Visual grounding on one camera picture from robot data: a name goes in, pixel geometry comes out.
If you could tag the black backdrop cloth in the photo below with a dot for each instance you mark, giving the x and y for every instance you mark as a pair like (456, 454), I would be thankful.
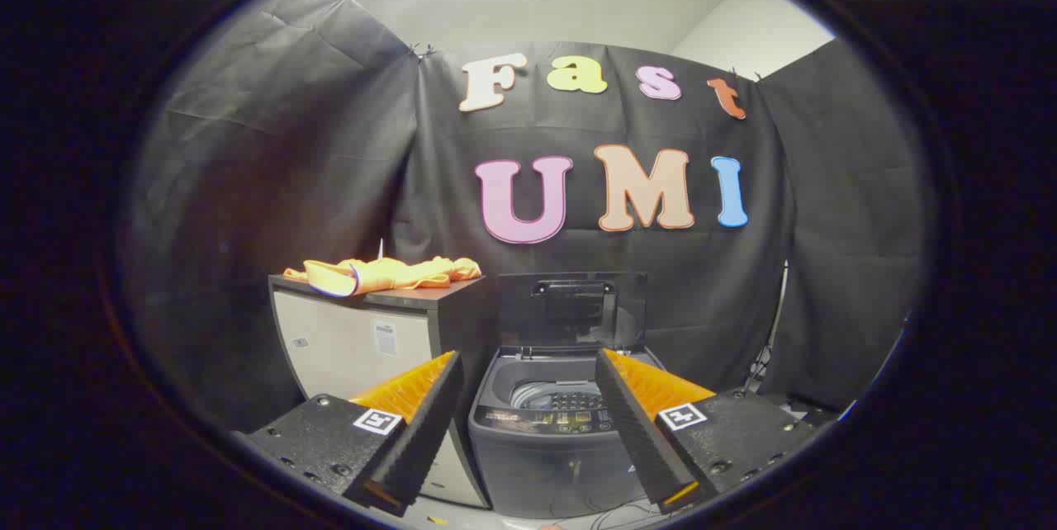
(289, 183)

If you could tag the grey washing machine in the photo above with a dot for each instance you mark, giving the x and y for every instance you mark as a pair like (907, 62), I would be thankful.
(545, 456)

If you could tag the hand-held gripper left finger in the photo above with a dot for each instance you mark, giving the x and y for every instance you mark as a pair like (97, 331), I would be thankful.
(425, 431)

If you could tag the thin metal stand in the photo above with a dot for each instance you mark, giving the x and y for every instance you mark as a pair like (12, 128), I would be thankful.
(772, 324)

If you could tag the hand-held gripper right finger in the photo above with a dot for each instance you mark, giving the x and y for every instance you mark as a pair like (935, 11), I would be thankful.
(636, 431)

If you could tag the white cabinet with dark top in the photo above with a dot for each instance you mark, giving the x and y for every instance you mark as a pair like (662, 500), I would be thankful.
(347, 340)

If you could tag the orange garment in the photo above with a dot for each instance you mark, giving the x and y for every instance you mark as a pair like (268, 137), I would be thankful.
(388, 272)

